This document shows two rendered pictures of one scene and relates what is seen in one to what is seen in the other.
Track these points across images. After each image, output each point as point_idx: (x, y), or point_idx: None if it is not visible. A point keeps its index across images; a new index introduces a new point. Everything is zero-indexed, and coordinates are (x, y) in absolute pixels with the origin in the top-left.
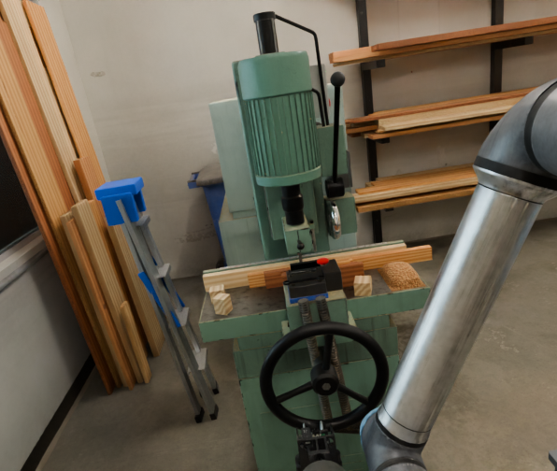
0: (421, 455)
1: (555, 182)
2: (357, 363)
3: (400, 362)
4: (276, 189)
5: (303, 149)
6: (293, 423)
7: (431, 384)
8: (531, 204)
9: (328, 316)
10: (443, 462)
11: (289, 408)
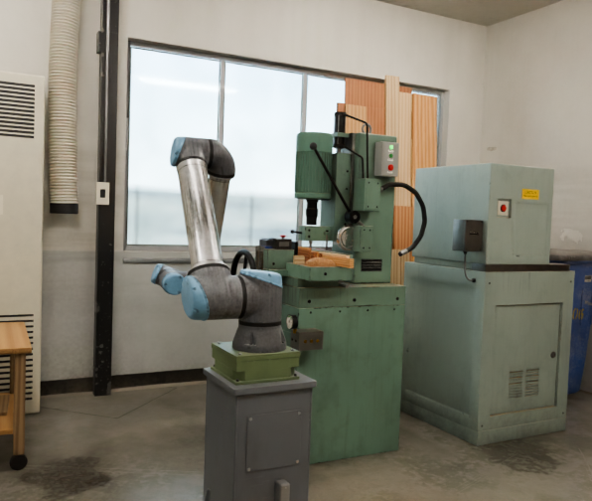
0: (368, 469)
1: (208, 171)
2: (287, 306)
3: None
4: (323, 208)
5: (303, 180)
6: None
7: None
8: (210, 179)
9: (260, 255)
10: (368, 477)
11: None
